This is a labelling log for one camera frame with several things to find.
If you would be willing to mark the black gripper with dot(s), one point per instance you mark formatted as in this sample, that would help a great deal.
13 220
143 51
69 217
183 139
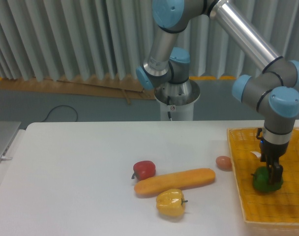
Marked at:
270 154

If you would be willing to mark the green bell pepper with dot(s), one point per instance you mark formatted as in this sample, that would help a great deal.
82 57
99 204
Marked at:
260 181

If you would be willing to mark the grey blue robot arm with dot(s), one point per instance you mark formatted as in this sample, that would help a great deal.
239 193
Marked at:
272 94

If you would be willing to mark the yellow wicker basket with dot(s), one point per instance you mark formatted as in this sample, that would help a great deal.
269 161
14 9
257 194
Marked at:
279 208

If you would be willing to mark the yellow bell pepper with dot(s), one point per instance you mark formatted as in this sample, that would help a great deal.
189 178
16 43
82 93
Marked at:
171 203

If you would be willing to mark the red bell pepper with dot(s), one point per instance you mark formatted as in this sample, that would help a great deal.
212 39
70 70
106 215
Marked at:
143 170

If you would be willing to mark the white paper tag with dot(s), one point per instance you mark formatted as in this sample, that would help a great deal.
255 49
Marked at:
257 154

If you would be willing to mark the brown egg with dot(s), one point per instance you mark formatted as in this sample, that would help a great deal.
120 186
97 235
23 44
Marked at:
224 163

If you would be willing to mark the orange bread loaf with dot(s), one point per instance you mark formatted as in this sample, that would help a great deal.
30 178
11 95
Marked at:
178 180

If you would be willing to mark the brown cardboard sheet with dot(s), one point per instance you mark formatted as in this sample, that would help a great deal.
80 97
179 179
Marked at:
127 88

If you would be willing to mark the silver laptop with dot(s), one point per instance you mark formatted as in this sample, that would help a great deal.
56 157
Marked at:
8 131

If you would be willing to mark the grey pleated curtain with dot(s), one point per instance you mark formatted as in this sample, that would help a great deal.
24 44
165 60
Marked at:
68 38

